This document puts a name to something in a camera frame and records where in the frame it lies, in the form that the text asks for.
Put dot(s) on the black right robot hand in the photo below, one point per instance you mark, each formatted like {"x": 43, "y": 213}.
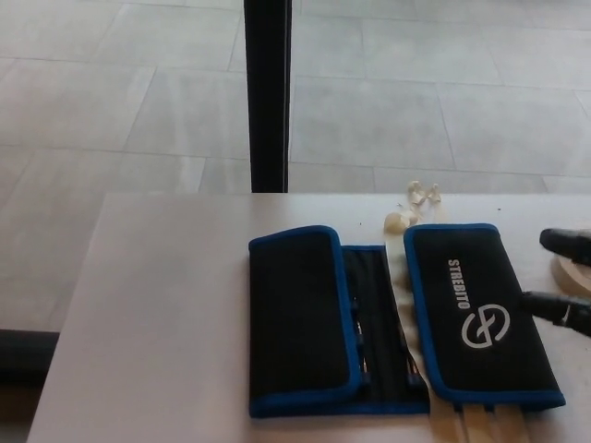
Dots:
{"x": 570, "y": 244}

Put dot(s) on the black blue roll-up toolkit pouch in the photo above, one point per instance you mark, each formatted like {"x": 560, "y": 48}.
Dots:
{"x": 295, "y": 314}

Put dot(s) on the beige masking tape roll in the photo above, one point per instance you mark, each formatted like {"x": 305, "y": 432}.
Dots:
{"x": 569, "y": 278}

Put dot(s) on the small blue bit holder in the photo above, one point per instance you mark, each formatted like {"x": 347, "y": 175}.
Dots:
{"x": 414, "y": 379}

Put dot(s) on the black vertical pole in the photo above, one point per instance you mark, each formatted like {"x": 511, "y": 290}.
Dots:
{"x": 268, "y": 92}

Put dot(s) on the dark grey low furniture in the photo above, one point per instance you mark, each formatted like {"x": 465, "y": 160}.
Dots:
{"x": 25, "y": 355}

